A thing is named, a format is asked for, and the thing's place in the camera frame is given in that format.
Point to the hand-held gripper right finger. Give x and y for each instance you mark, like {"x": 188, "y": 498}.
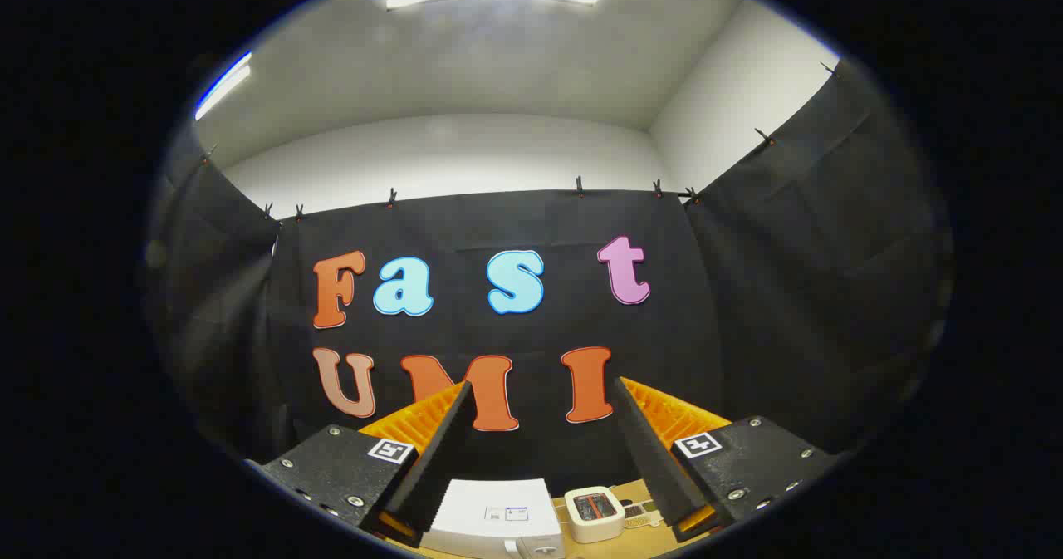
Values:
{"x": 652, "y": 451}

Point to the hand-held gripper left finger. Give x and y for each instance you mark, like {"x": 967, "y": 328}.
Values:
{"x": 444, "y": 447}

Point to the white microwave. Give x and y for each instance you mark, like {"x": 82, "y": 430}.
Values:
{"x": 490, "y": 526}

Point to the white divided bean dish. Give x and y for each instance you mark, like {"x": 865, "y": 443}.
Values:
{"x": 638, "y": 513}

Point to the white toaster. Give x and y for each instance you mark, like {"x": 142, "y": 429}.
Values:
{"x": 594, "y": 526}

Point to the narrow ceiling light strip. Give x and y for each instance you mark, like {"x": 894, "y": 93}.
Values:
{"x": 222, "y": 85}

